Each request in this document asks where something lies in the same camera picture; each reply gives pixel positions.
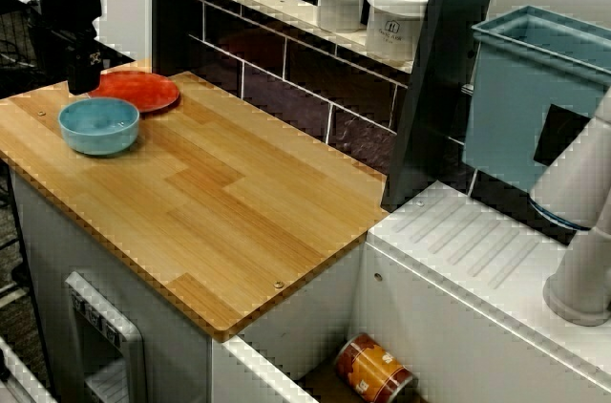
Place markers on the grey toy faucet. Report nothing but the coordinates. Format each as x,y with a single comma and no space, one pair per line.
577,231

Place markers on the white jar with printed label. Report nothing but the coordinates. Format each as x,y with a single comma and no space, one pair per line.
396,21

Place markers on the teal plastic bin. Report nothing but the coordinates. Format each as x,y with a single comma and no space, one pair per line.
506,102

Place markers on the dark grey post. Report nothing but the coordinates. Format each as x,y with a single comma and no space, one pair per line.
429,112

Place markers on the white toy sink unit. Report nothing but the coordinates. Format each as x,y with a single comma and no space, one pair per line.
429,279

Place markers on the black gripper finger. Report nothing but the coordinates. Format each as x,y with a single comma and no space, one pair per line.
85,71
55,54

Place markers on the white storage jar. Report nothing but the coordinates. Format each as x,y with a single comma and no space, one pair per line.
341,2

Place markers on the white toy kitchen cabinet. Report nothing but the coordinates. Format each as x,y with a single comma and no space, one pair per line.
48,240

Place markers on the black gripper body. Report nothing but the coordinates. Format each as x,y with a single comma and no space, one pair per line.
67,6

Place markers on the dark tile backsplash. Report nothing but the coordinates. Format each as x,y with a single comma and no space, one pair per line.
310,102

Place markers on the red plate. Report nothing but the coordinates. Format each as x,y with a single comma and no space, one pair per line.
148,88

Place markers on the orange soup can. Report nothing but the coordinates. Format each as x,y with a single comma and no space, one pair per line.
372,367

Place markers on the light blue bowl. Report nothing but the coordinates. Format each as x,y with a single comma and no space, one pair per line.
100,135

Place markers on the silver aluminium frame rail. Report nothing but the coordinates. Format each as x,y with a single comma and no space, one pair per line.
19,374

